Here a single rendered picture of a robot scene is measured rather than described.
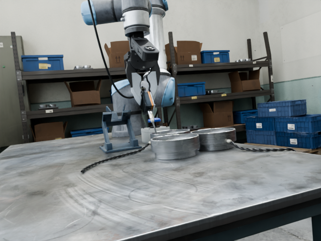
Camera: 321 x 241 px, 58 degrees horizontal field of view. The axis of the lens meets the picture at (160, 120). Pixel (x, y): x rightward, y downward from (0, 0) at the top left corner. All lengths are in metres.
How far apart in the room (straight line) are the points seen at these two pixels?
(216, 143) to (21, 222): 0.42
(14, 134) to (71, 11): 2.02
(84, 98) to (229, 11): 3.26
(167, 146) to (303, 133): 3.80
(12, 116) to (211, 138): 3.93
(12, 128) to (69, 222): 4.11
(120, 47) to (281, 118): 2.53
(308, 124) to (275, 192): 3.90
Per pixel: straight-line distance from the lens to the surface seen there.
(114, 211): 0.34
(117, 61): 4.31
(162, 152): 0.59
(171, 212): 0.32
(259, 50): 6.19
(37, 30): 4.82
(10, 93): 4.43
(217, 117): 4.88
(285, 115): 4.47
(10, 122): 4.42
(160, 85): 1.16
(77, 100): 4.12
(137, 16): 0.84
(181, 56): 4.64
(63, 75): 4.08
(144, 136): 0.89
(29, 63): 4.20
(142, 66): 0.81
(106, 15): 0.97
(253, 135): 4.92
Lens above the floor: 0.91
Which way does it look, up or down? 3 degrees down
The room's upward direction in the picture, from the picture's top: 6 degrees counter-clockwise
